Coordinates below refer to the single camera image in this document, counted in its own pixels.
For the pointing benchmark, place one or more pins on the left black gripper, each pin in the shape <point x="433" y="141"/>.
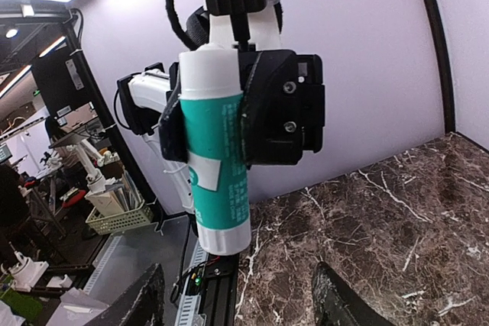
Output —
<point x="282" y="113"/>

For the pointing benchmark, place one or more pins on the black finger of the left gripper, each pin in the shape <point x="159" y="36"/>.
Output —
<point x="172" y="133"/>

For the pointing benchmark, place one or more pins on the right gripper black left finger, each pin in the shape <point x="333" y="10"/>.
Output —
<point x="142" y="303"/>

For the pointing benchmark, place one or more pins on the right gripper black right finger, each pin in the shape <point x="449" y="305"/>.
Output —
<point x="336" y="303"/>

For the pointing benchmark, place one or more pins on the white green glue stick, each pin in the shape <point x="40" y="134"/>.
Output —
<point x="210" y="99"/>

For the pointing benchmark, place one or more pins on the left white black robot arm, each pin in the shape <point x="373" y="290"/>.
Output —
<point x="144" y="95"/>

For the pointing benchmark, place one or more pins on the green plastic basket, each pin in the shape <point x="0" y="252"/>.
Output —
<point x="127" y="220"/>

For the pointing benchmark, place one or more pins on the white slotted cable duct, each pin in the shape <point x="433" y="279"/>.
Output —
<point x="101" y="261"/>

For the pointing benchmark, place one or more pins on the left black frame post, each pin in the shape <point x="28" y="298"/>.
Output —
<point x="105" y="116"/>

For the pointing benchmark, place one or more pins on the black frame post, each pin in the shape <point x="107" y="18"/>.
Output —
<point x="443" y="63"/>
<point x="105" y="116"/>

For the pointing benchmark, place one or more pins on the right black frame post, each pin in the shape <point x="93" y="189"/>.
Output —
<point x="443" y="63"/>

